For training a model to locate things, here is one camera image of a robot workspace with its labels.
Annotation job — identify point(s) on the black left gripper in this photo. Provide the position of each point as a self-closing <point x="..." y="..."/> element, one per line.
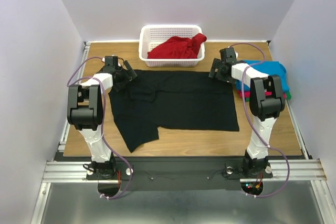
<point x="129" y="75"/>

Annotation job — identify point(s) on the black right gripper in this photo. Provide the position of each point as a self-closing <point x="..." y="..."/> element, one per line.
<point x="214" y="67"/>

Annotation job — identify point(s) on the black t shirt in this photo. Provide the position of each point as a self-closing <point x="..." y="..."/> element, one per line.
<point x="178" y="100"/>

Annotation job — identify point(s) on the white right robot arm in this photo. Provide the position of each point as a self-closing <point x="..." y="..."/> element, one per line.
<point x="266" y="102"/>

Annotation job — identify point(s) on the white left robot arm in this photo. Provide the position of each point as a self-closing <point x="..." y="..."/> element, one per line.
<point x="86" y="111"/>

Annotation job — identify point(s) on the folded pink t shirt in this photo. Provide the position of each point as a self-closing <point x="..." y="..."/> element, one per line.
<point x="244" y="94"/>

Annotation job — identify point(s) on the white plastic basket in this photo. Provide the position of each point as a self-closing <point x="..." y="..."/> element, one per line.
<point x="154" y="35"/>

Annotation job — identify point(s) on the red t shirt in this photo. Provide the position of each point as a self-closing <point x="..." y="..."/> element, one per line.
<point x="178" y="48"/>

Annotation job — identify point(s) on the folded blue t shirt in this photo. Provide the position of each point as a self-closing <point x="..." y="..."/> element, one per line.
<point x="271" y="68"/>

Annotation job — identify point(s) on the folded green t shirt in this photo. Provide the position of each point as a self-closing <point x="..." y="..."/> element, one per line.
<point x="288" y="95"/>

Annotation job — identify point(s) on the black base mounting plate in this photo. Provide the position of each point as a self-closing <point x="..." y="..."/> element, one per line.
<point x="158" y="174"/>

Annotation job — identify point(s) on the aluminium frame rail left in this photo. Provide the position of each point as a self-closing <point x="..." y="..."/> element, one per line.
<point x="74" y="89"/>

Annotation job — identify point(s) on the aluminium frame rail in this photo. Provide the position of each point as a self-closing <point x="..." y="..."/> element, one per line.
<point x="300" y="169"/>
<point x="74" y="89"/>

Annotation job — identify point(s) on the aluminium frame rail right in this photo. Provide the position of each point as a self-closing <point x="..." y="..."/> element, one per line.
<point x="300" y="169"/>

